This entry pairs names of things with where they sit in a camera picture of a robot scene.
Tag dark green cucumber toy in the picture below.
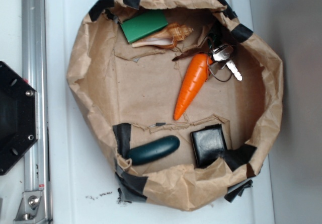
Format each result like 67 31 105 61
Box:
126 135 180 166

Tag brown paper bag tray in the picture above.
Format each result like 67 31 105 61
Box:
67 0 283 211

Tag black box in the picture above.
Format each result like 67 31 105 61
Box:
190 124 227 168

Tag metal corner bracket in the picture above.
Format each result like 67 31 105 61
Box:
13 190 47 224

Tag brown striped seashell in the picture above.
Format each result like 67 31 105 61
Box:
131 23 194 49

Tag silver keys on ring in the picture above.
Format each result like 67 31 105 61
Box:
206 34 243 82

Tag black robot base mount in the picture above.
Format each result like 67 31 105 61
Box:
1 61 37 176

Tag orange plastic carrot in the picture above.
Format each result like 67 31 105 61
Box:
174 53 213 120

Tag aluminium frame rail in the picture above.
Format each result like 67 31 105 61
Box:
22 0 53 223

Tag white tray board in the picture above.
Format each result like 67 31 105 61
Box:
45 0 275 223

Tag green box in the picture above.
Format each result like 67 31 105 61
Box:
121 10 168 44

